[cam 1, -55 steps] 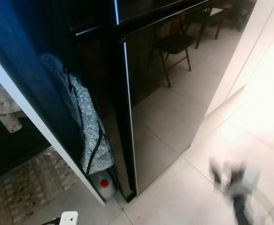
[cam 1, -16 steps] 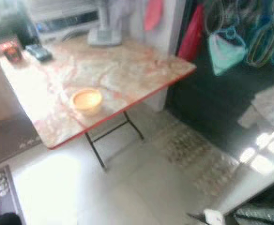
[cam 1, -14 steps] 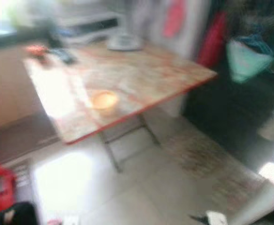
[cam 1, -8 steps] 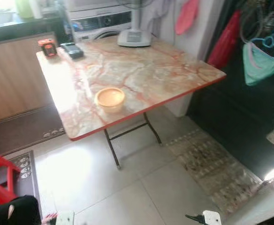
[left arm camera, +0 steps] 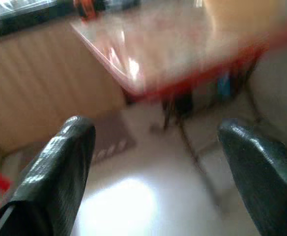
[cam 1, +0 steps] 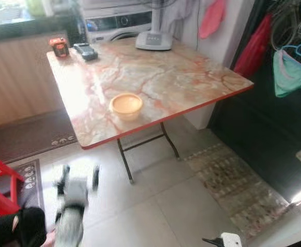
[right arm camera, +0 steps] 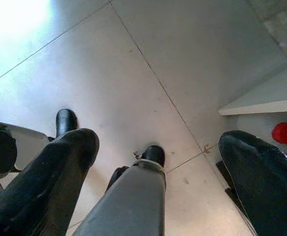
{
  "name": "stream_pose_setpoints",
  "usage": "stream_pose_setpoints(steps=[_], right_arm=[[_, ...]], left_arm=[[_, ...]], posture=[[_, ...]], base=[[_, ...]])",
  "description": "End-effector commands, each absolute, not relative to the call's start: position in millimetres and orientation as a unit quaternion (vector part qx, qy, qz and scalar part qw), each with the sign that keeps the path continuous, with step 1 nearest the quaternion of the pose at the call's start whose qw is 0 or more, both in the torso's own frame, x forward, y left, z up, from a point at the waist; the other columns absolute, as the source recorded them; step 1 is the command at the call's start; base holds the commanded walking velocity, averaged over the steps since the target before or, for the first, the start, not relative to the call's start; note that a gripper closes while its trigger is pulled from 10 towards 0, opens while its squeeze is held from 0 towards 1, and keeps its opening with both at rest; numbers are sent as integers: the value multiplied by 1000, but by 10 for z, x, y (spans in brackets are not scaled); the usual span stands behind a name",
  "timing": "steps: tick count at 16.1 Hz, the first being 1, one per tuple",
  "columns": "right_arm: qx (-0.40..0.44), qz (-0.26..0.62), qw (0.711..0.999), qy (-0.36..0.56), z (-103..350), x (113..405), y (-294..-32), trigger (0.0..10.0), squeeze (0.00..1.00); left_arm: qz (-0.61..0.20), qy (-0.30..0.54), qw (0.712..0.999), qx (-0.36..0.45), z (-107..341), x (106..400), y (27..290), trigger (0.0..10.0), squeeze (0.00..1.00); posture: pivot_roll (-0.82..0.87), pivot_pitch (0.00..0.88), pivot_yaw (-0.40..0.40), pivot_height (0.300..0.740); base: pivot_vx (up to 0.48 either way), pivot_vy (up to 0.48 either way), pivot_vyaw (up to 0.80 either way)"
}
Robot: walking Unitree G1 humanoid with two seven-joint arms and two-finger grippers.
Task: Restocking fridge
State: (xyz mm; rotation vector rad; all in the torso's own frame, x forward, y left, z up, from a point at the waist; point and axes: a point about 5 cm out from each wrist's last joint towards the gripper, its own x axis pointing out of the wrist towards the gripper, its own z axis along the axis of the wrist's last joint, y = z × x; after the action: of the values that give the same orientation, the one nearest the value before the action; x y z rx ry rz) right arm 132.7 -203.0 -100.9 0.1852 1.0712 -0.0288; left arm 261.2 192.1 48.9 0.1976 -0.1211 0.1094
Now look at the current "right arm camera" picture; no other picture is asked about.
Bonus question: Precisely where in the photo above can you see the red round cap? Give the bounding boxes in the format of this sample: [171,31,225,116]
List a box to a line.
[272,122,287,145]

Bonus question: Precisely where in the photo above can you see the beige patterned rug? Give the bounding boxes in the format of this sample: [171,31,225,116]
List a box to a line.
[246,0,287,59]

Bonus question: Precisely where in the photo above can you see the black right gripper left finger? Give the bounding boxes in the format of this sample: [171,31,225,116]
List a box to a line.
[0,127,100,236]

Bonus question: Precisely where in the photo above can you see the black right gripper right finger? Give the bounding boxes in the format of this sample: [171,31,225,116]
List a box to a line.
[218,130,287,236]

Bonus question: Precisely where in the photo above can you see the grey right robot leg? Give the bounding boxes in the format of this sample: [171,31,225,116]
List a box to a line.
[72,145,168,236]

